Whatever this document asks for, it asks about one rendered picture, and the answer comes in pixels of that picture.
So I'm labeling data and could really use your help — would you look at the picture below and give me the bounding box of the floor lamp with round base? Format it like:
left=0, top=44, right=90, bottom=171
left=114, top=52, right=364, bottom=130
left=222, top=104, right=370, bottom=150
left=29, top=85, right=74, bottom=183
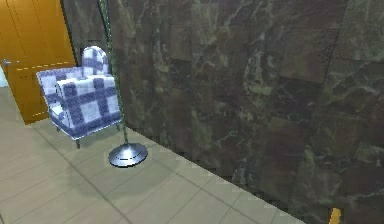
left=97, top=0, right=149, bottom=168

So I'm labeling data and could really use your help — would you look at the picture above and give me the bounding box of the blue checked armchair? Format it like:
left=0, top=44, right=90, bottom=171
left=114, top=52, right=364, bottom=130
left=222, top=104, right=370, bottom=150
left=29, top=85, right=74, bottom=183
left=35, top=45, right=122, bottom=150

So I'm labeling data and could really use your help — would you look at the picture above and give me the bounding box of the small orange block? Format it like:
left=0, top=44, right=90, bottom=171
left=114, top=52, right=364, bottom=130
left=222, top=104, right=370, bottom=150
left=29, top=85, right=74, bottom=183
left=328, top=207, right=342, bottom=224

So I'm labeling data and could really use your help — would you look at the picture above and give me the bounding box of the orange wooden room door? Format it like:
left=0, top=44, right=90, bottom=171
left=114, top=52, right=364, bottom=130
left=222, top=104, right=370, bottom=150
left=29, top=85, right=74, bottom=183
left=0, top=0, right=78, bottom=126

